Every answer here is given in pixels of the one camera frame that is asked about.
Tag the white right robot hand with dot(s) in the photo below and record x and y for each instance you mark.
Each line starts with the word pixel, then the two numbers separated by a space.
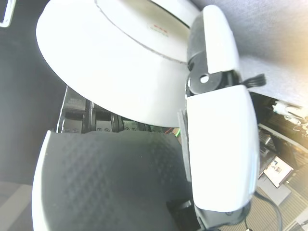
pixel 108 180

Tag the white plug connector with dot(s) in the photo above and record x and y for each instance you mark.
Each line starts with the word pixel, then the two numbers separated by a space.
pixel 285 110

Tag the small screen black frame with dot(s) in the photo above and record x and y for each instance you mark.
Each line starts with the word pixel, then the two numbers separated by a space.
pixel 276 172

